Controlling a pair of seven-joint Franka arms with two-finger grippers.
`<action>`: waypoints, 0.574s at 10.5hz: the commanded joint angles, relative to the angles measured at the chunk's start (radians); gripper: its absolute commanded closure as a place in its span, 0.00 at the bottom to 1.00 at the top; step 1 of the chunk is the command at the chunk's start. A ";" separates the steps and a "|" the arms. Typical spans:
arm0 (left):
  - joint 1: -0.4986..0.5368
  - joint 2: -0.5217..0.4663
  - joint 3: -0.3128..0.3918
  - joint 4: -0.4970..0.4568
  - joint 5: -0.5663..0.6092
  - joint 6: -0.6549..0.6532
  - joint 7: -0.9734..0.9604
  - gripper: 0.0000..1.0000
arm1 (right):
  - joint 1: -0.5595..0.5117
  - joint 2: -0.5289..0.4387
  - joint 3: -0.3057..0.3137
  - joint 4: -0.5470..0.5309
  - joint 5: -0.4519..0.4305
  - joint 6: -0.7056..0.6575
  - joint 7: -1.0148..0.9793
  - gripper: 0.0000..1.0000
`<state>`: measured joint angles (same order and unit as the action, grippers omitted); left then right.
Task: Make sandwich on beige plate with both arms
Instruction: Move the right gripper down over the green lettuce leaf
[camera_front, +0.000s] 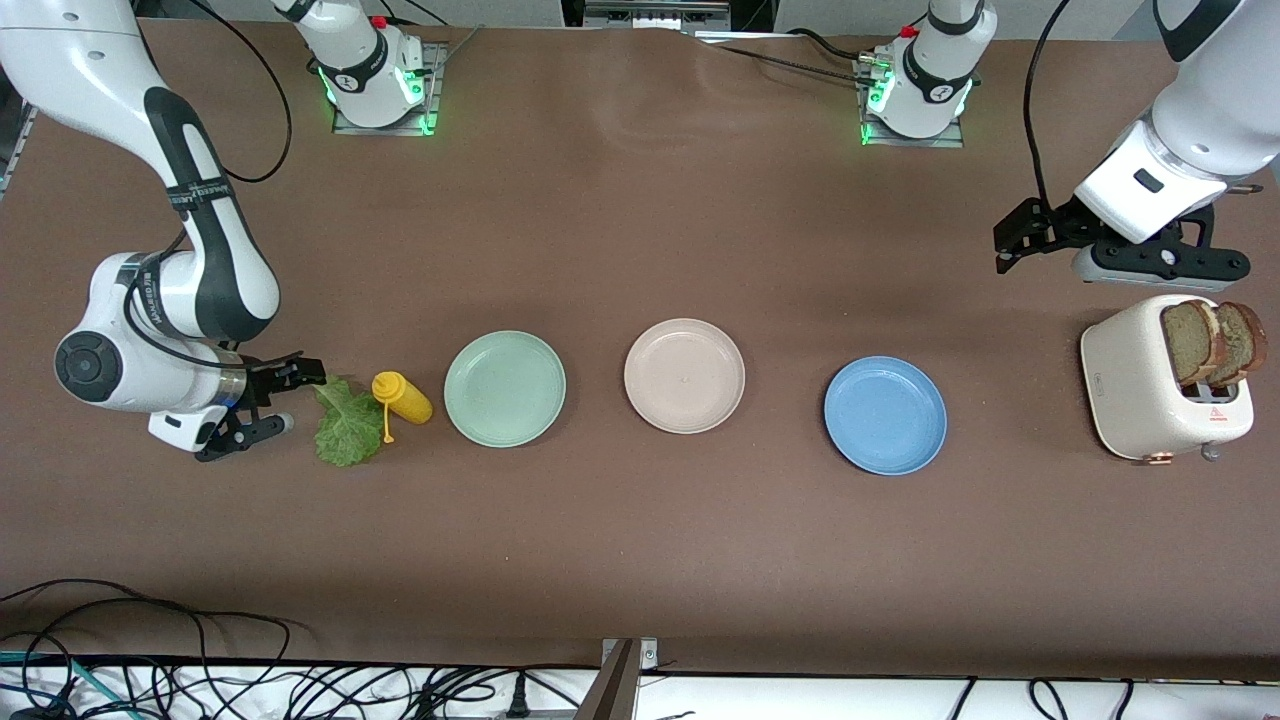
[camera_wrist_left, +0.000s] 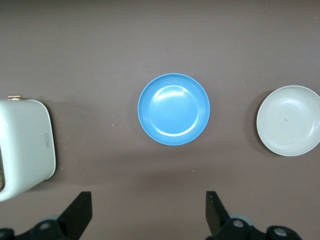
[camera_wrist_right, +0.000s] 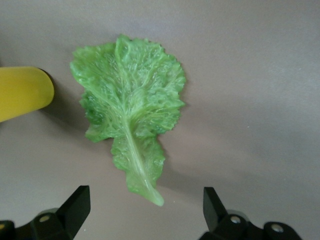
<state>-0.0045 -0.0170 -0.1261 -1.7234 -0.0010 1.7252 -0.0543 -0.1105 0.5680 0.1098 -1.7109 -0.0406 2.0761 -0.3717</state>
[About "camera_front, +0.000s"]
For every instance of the brown bread slice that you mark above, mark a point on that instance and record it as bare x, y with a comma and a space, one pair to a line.
1245, 340
1190, 340

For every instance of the green lettuce leaf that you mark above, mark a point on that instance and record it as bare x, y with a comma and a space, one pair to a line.
348, 430

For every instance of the yellow mustard squeeze bottle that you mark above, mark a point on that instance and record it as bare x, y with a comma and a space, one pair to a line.
405, 397

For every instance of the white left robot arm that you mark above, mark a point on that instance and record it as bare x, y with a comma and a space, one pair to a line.
1225, 110

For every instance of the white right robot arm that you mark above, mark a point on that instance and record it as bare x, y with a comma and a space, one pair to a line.
100, 60

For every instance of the pale green round plate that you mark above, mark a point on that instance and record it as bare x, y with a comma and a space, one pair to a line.
505, 390

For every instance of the blue round plate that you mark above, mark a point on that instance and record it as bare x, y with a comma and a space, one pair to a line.
885, 415

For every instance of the beige round plate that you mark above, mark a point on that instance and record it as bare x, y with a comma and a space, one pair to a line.
684, 376

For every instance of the cream white toaster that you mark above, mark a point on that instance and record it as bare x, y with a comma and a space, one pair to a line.
1130, 390

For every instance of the black power plug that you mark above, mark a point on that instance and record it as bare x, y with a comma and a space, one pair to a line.
518, 705

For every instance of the grey metal side frame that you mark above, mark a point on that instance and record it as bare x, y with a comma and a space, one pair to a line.
12, 150

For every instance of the grey metal bracket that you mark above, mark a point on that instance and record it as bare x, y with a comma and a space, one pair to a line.
615, 690

